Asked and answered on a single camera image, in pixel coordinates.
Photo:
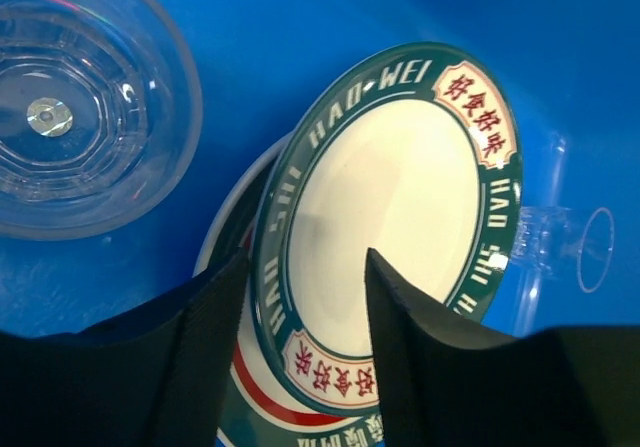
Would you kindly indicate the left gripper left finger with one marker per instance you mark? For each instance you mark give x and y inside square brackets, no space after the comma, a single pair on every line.
[153,376]

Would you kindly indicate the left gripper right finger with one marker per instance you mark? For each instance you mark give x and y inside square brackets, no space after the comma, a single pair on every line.
[445,380]

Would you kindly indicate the white plate red green rim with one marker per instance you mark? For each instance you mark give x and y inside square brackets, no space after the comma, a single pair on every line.
[257,411]

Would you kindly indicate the clear plastic cup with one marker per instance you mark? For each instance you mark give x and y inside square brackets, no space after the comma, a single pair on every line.
[101,114]
[566,244]

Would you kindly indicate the white plate dark lettered rim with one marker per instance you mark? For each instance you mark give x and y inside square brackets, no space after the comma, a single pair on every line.
[414,153]

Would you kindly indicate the blue plastic bin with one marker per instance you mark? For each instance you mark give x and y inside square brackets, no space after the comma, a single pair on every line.
[568,68]

